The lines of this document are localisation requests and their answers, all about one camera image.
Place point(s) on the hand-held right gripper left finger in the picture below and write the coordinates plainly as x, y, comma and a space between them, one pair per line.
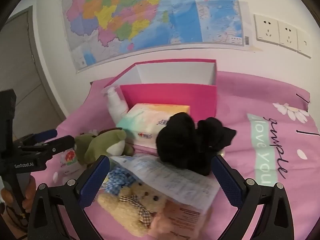
95, 177

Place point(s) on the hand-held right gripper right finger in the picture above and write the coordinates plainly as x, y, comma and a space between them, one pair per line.
227, 180

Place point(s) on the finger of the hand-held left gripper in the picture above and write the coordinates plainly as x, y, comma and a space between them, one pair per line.
60, 142
46, 133

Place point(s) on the blue checkered plush doll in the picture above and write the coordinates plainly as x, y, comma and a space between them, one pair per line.
120, 180

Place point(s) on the green frog plush toy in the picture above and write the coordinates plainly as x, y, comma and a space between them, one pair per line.
100, 142

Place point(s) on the beige teddy bear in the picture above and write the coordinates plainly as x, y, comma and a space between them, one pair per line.
125, 210

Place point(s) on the clear printed plastic packet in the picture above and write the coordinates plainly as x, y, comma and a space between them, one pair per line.
170, 177

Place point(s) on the black plush toy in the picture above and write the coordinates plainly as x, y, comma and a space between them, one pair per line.
180, 142

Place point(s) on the pink cardboard box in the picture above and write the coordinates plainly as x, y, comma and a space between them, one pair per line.
162, 95

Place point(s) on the person's left hand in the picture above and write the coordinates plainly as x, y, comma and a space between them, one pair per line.
30, 190

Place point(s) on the small flower print packet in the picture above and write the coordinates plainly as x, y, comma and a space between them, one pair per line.
68, 160

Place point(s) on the tan cardboard packet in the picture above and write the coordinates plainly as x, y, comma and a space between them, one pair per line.
185, 217

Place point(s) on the white pump bottle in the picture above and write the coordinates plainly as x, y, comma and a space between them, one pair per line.
116, 107

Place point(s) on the grey brown door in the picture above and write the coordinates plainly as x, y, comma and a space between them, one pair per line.
25, 67

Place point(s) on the pastel tissue pack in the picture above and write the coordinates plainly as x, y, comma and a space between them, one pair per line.
142, 122

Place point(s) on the pink daisy print bedsheet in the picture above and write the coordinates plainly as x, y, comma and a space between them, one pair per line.
250, 92

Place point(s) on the colourful wall map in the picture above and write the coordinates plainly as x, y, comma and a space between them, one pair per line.
125, 17

